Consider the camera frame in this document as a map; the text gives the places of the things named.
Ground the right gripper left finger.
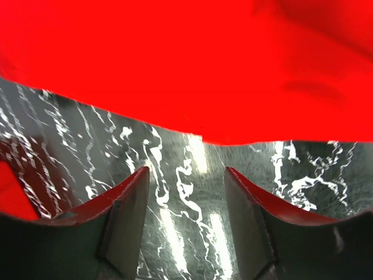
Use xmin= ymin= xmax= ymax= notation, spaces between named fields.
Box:
xmin=1 ymin=166 xmax=150 ymax=279

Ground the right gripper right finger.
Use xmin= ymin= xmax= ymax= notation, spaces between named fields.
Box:
xmin=224 ymin=167 xmax=372 ymax=279

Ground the red t shirt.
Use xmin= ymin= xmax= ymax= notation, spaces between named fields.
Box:
xmin=1 ymin=1 xmax=372 ymax=145

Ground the red plastic bin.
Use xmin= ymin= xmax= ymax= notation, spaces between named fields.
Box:
xmin=0 ymin=162 xmax=39 ymax=221

